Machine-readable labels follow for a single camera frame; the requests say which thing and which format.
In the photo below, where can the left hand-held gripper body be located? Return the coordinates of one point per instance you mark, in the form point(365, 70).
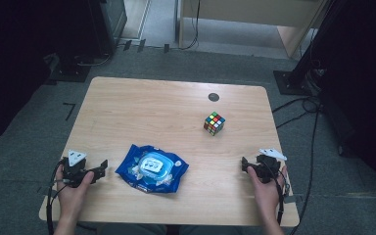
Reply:
point(73, 171)

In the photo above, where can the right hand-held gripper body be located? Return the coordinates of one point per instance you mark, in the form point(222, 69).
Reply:
point(267, 168)

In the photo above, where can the blue wet wipes pack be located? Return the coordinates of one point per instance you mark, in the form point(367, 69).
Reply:
point(151, 169)

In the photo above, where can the multicoloured puzzle cube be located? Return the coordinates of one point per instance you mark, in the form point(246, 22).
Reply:
point(214, 123)

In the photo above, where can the person's right hand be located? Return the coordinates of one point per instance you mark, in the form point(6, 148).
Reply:
point(269, 196)

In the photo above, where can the person's left hand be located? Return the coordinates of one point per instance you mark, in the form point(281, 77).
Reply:
point(70, 199)

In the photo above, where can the black tape corner mark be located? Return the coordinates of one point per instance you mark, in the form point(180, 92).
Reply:
point(70, 109)

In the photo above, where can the black round table grommet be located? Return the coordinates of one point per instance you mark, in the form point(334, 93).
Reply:
point(213, 97)

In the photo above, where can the black metal stand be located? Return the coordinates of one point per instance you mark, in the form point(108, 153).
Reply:
point(290, 83)

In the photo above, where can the black curtain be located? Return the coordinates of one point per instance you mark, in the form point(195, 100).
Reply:
point(13, 65)
point(365, 81)

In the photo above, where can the beige wooden desk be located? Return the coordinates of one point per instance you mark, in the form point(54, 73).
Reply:
point(241, 11)

